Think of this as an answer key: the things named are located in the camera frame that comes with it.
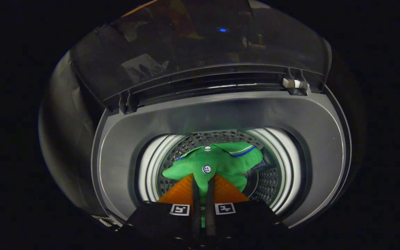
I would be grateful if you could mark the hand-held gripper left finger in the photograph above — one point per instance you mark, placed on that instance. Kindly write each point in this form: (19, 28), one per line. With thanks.
(196, 215)

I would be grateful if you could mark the green polo shirt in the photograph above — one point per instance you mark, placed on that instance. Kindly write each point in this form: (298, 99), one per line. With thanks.
(221, 163)

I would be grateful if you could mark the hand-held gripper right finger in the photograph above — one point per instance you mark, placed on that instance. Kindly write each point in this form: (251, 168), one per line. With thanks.
(211, 215)

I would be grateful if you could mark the grey washing machine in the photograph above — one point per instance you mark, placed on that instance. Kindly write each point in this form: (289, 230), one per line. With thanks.
(221, 111)

